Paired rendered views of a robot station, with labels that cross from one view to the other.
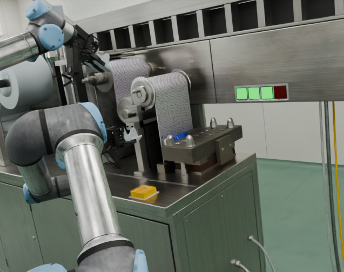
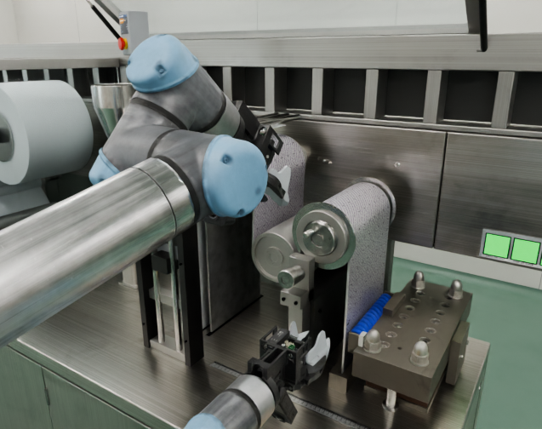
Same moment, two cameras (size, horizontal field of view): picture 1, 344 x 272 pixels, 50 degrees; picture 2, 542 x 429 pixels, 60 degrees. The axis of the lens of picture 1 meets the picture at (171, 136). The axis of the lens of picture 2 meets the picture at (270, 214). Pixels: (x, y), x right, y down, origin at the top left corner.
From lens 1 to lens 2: 82 cm
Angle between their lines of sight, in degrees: 10
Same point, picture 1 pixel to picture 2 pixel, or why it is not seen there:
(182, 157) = (402, 385)
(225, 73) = (467, 201)
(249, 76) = (521, 219)
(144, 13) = (308, 52)
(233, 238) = not seen: outside the picture
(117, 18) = (243, 48)
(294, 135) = not seen: hidden behind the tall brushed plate
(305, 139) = not seen: hidden behind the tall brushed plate
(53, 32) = (248, 170)
